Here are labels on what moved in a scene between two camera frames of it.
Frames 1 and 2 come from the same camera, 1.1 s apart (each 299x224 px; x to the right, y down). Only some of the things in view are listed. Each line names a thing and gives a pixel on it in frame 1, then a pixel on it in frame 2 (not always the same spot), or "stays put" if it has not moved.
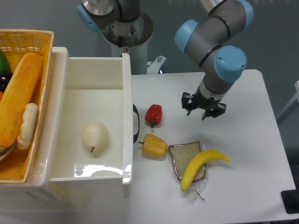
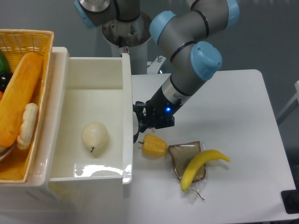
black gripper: (198, 100) to (157, 113)
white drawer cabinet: (39, 193) stays put
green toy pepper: (4, 66) stays put
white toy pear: (95, 136) stays put
